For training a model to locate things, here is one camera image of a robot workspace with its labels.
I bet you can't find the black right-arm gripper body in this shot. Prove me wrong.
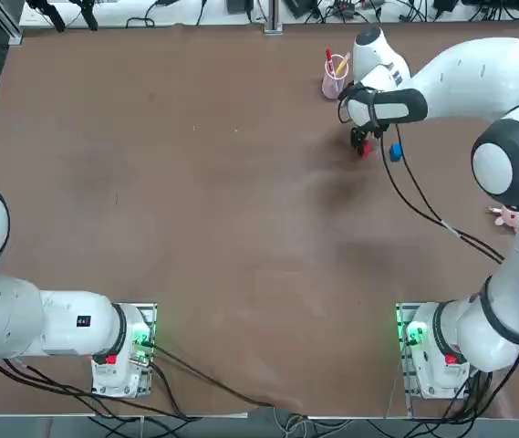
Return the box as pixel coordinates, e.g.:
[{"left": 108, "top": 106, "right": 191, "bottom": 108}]
[{"left": 348, "top": 127, "right": 384, "bottom": 147}]

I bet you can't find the clear plastic cup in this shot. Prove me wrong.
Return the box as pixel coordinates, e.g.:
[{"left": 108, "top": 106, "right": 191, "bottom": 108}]
[{"left": 321, "top": 53, "right": 351, "bottom": 99}]

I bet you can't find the grey power adapter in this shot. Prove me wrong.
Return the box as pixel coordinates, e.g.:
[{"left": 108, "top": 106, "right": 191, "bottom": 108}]
[{"left": 284, "top": 0, "right": 320, "bottom": 20}]

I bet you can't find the black stand leg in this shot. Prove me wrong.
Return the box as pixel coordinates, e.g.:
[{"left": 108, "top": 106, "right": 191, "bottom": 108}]
[
  {"left": 70, "top": 0, "right": 101, "bottom": 32},
  {"left": 26, "top": 0, "right": 67, "bottom": 34}
]

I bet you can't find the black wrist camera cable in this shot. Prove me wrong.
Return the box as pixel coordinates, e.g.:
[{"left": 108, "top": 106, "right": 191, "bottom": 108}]
[{"left": 337, "top": 84, "right": 507, "bottom": 266}]

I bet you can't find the aluminium profile post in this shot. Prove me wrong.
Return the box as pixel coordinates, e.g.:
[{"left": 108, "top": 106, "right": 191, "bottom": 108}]
[{"left": 264, "top": 0, "right": 284, "bottom": 35}]

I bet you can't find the pink plush keychain toy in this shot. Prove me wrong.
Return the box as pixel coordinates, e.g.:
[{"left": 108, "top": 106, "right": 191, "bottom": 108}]
[{"left": 488, "top": 204, "right": 519, "bottom": 230}]

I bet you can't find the thick black base cable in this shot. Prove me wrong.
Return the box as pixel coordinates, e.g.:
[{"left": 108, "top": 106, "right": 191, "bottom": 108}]
[{"left": 148, "top": 342, "right": 309, "bottom": 411}]

